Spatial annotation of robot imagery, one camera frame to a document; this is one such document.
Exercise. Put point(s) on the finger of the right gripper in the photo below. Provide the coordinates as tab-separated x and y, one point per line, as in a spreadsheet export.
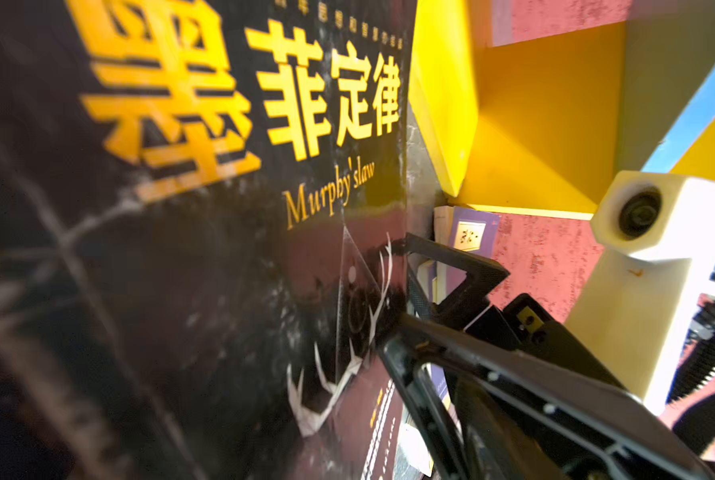
469	299

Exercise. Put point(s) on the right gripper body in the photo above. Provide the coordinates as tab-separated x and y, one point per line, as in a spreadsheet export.
524	325

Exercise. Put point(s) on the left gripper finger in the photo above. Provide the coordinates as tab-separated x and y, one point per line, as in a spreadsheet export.
487	413

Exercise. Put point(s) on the black Murphy's law book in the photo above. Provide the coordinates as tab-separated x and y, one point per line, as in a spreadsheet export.
202	214

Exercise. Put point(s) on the yellow pink blue bookshelf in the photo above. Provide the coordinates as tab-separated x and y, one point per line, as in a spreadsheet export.
534	106

